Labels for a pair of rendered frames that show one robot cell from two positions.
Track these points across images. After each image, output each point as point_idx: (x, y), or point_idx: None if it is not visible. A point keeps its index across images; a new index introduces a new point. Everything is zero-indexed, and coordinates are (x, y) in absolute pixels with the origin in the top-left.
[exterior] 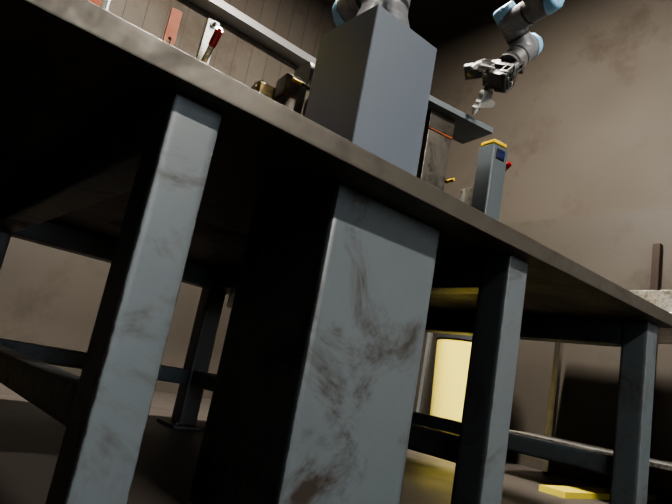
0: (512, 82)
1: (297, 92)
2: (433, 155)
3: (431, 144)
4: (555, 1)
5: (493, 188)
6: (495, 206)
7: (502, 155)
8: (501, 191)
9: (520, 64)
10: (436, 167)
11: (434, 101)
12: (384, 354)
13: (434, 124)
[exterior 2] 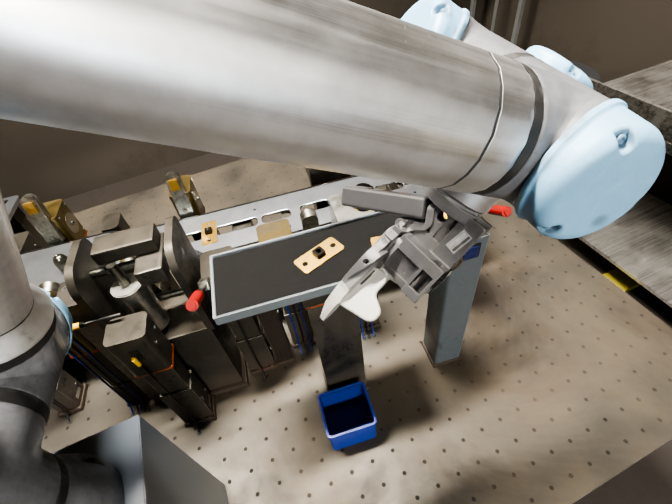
0: (449, 274)
1: (90, 318)
2: (330, 327)
3: (321, 320)
4: (577, 235)
5: (456, 294)
6: (461, 308)
7: (474, 253)
8: (473, 289)
9: (469, 246)
10: (341, 333)
11: (291, 302)
12: None
13: (314, 301)
